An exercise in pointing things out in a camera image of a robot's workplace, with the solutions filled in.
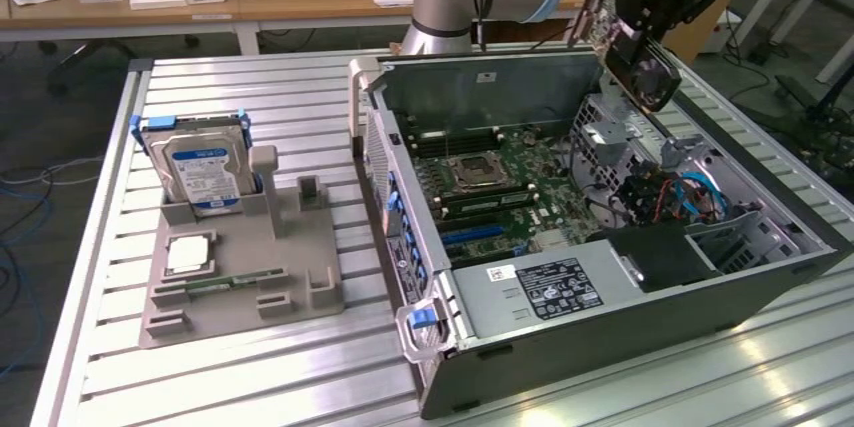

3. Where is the tall metal disk bay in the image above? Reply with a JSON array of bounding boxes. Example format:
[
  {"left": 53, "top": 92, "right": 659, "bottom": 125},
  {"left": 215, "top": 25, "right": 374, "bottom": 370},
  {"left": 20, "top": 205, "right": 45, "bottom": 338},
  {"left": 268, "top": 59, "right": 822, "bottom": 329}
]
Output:
[{"left": 570, "top": 71, "right": 710, "bottom": 198}]

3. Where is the silver CPU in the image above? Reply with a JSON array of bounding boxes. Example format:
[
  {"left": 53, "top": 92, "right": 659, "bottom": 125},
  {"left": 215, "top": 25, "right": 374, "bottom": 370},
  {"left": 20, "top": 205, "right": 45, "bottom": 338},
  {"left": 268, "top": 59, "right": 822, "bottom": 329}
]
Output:
[{"left": 164, "top": 236, "right": 210, "bottom": 276}]

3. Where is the green RAM stick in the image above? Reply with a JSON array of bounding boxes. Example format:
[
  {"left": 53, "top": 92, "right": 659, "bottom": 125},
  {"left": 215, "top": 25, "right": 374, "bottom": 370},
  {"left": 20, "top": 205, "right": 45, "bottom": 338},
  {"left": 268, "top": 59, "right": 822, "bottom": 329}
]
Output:
[{"left": 179, "top": 270, "right": 282, "bottom": 296}]

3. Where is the black office chair base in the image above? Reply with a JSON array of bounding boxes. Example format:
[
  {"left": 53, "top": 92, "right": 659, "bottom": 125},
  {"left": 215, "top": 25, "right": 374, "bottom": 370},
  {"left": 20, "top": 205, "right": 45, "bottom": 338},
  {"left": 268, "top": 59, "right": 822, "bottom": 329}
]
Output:
[{"left": 36, "top": 39, "right": 139, "bottom": 96}]

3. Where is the black RAM slot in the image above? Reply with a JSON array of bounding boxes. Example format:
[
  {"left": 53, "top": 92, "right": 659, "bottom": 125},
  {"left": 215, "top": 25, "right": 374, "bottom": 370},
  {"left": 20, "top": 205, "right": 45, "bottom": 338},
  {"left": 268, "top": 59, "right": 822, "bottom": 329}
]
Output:
[{"left": 407, "top": 125, "right": 508, "bottom": 157}]

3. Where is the black equipment stand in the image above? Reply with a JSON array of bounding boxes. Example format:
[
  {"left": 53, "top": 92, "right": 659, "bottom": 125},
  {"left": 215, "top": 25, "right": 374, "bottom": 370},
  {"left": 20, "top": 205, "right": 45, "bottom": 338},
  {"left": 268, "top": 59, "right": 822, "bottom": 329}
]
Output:
[{"left": 773, "top": 74, "right": 854, "bottom": 168}]

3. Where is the green motherboard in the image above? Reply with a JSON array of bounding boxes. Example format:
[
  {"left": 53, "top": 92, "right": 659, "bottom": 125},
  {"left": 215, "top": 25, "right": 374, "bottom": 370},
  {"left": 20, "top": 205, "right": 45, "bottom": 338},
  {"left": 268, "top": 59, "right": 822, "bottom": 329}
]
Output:
[{"left": 399, "top": 116, "right": 622, "bottom": 268}]

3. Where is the hard disk with blue caddy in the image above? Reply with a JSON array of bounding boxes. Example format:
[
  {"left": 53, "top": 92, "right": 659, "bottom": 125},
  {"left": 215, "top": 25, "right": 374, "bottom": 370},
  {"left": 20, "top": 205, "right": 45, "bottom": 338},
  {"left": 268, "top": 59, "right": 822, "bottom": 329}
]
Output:
[{"left": 127, "top": 109, "right": 254, "bottom": 221}]

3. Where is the black open PC case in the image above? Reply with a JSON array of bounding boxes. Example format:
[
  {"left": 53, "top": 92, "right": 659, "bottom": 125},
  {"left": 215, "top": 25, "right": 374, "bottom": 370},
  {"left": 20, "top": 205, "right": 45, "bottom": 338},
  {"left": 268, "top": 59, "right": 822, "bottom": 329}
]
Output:
[{"left": 347, "top": 44, "right": 843, "bottom": 421}]

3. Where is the grey parts rack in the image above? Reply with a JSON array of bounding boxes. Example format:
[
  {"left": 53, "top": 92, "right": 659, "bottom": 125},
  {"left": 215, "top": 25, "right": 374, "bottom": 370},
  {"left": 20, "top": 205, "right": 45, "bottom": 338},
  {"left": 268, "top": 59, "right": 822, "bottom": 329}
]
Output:
[{"left": 136, "top": 144, "right": 346, "bottom": 351}]

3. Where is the blue expansion slot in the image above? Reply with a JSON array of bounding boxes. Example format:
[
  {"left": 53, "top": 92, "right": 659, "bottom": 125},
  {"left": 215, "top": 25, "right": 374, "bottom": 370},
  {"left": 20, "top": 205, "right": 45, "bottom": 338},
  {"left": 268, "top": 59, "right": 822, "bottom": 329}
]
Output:
[{"left": 439, "top": 224, "right": 508, "bottom": 247}]

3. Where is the wooden desk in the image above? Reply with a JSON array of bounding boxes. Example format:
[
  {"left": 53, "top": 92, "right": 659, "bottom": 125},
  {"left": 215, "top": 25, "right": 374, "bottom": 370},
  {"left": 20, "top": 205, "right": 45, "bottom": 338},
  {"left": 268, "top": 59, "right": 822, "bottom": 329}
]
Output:
[{"left": 0, "top": 0, "right": 602, "bottom": 56}]

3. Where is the blue floor cable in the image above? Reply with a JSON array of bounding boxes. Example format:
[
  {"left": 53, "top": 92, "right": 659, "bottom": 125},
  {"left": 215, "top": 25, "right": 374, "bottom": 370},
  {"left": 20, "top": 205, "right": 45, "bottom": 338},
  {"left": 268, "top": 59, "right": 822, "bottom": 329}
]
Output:
[{"left": 0, "top": 186, "right": 55, "bottom": 378}]

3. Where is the grey power supply unit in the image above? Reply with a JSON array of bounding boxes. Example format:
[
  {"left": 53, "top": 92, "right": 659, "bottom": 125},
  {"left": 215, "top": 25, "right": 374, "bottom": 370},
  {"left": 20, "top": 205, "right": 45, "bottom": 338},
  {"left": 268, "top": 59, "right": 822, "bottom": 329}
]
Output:
[{"left": 450, "top": 239, "right": 653, "bottom": 341}]

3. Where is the black air duct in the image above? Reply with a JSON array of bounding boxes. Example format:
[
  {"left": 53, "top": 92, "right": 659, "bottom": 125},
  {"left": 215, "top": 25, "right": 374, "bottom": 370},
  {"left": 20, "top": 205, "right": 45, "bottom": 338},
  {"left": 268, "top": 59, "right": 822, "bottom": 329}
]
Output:
[{"left": 603, "top": 225, "right": 723, "bottom": 294}]

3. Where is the blue wire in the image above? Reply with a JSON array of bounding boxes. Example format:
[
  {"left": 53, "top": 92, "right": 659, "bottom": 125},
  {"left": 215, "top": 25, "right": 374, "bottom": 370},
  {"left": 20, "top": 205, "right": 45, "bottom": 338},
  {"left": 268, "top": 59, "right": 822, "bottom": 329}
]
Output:
[{"left": 670, "top": 170, "right": 730, "bottom": 224}]

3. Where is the black installed RAM stick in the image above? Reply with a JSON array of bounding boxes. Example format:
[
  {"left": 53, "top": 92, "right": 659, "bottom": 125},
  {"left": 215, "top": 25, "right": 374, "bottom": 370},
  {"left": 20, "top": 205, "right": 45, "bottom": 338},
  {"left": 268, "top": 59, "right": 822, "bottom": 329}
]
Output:
[{"left": 432, "top": 186, "right": 541, "bottom": 221}]

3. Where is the black graphics card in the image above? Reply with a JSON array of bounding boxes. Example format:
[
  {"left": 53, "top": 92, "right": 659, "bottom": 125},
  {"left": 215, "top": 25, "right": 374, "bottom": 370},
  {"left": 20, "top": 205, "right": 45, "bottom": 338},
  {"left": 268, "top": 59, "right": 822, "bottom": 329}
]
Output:
[{"left": 570, "top": 0, "right": 686, "bottom": 114}]

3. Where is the CPU socket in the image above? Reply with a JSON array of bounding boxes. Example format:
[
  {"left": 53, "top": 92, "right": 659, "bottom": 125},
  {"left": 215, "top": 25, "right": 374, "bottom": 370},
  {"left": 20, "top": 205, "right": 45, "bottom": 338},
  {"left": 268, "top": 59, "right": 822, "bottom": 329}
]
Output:
[{"left": 447, "top": 152, "right": 502, "bottom": 193}]

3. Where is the low metal disk bay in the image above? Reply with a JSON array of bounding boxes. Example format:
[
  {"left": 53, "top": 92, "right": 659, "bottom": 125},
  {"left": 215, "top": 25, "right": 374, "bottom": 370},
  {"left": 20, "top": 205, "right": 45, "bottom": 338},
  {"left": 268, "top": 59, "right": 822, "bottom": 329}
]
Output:
[{"left": 683, "top": 209, "right": 802, "bottom": 276}]

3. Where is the grey floor cable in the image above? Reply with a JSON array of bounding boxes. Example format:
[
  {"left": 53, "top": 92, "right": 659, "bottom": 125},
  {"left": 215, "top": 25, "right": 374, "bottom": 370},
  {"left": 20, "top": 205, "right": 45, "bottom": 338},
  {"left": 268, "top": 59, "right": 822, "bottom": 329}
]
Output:
[{"left": 0, "top": 156, "right": 102, "bottom": 186}]

